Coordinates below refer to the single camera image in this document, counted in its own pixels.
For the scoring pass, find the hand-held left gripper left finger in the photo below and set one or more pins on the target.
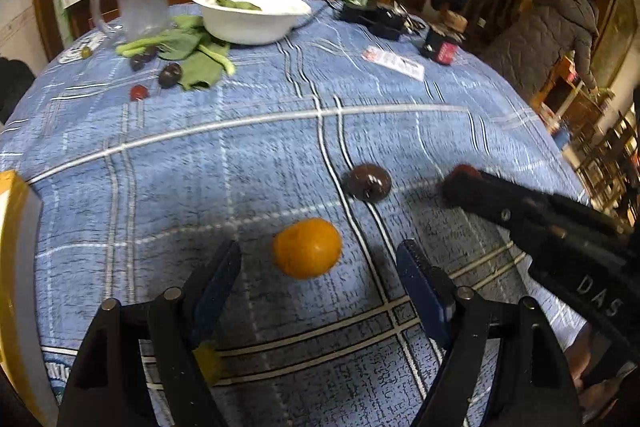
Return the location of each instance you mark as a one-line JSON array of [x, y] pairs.
[[215, 292]]

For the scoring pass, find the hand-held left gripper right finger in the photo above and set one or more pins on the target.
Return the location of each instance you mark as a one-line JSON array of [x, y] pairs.
[[425, 287]]

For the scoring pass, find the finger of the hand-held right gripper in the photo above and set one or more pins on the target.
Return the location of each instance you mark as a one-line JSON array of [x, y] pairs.
[[480, 202], [540, 202]]

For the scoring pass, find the large orange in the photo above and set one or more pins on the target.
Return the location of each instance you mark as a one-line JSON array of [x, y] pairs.
[[307, 248]]

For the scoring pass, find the yellow fruit piece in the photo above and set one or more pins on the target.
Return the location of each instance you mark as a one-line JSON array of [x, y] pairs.
[[210, 364]]

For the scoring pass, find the blue checked tablecloth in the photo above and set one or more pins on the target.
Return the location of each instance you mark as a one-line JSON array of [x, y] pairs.
[[200, 167]]

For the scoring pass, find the red and white leaflet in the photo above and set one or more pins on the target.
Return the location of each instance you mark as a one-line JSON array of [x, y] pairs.
[[395, 63]]

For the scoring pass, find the small tan box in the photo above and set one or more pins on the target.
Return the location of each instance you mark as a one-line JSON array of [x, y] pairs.
[[455, 22]]

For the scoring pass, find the yellow cardboard box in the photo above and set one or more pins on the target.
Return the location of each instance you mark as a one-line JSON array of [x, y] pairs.
[[12, 257]]

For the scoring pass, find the small red cherry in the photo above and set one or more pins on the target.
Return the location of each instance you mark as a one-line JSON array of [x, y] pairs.
[[138, 93]]

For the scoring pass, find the large dark cherry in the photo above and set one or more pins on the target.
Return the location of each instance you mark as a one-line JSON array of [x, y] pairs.
[[170, 76]]

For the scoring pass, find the green vegetable leaves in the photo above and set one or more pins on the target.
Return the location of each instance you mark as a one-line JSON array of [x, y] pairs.
[[200, 67]]

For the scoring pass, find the small dark cherry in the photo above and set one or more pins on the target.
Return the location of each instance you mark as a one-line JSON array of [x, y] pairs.
[[150, 52], [137, 62]]

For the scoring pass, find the white bowl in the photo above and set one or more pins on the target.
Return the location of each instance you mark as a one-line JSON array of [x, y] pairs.
[[250, 27]]

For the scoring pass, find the black chair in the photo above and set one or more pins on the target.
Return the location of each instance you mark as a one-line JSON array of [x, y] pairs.
[[12, 87]]

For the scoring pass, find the green leaf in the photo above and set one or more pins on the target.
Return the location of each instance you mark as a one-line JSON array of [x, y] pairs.
[[235, 3]]

